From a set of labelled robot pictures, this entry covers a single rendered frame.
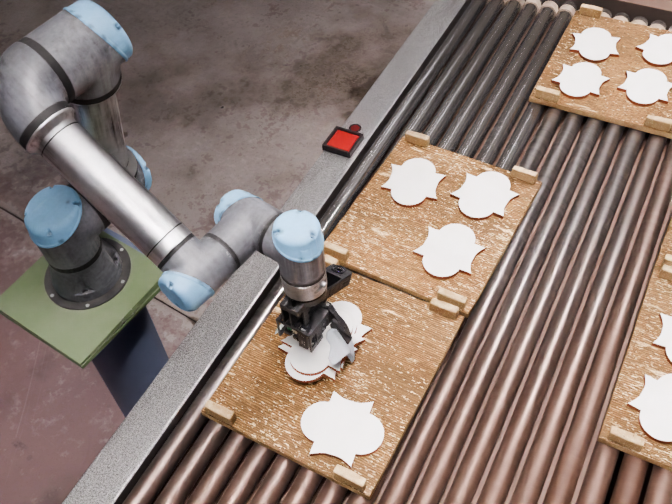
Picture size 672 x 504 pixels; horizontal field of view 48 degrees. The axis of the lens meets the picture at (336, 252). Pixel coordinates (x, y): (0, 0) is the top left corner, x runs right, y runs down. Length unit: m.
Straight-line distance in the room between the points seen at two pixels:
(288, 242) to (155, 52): 2.86
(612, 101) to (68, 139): 1.33
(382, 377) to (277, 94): 2.26
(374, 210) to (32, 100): 0.79
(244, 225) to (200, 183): 1.97
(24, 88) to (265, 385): 0.66
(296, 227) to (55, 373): 1.73
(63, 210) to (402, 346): 0.71
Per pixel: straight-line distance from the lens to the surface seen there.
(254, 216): 1.20
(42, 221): 1.57
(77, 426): 2.63
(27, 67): 1.24
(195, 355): 1.54
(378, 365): 1.45
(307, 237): 1.14
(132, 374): 1.93
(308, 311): 1.30
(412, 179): 1.74
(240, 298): 1.59
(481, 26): 2.26
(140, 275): 1.70
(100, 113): 1.39
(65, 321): 1.70
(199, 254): 1.17
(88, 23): 1.28
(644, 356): 1.54
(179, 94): 3.63
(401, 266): 1.59
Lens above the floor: 2.18
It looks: 50 degrees down
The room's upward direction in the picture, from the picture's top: 5 degrees counter-clockwise
